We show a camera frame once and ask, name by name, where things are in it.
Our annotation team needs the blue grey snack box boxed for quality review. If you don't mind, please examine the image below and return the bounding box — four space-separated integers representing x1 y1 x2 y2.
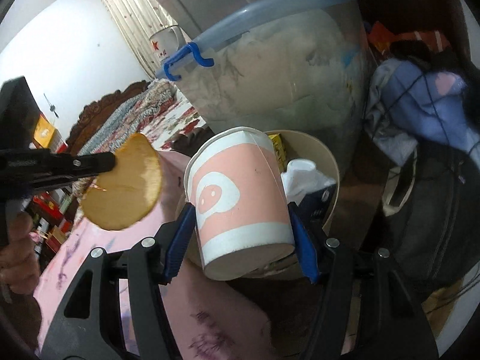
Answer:
298 184 337 230

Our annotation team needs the pink white paper cup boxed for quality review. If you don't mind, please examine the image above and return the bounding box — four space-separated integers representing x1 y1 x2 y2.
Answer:
184 127 295 281

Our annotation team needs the white paper wrapper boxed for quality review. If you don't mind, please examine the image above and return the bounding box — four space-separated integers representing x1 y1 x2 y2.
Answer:
281 158 336 205

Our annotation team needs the round beige trash bin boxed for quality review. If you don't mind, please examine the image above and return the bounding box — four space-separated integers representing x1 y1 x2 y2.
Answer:
184 127 337 282

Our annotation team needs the person's left hand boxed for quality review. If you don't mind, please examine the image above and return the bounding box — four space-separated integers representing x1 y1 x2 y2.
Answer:
1 212 40 295

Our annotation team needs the dark wooden headboard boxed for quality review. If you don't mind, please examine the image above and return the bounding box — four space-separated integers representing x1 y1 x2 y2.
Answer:
66 80 149 155

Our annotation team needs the pink printed bed sheet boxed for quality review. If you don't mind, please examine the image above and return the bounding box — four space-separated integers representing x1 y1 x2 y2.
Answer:
34 152 274 359

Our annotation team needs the folded patterned blanket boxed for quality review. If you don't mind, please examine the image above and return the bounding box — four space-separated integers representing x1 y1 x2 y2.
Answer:
76 80 176 155

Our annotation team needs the floral white red quilt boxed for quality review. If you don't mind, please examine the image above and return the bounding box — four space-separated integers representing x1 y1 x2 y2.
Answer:
139 80 207 151

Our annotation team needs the blue lavender clothes pile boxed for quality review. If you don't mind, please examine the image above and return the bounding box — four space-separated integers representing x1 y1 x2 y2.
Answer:
364 58 479 166

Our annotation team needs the white enamel star mug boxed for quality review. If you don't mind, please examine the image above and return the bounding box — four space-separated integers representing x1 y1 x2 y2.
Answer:
149 25 186 63

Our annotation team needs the beige patterned curtain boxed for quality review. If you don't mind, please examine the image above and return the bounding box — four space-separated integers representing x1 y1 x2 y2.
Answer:
102 0 176 78

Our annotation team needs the clear bin blue lid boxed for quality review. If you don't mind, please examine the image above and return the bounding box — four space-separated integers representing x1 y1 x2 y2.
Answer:
157 0 370 172

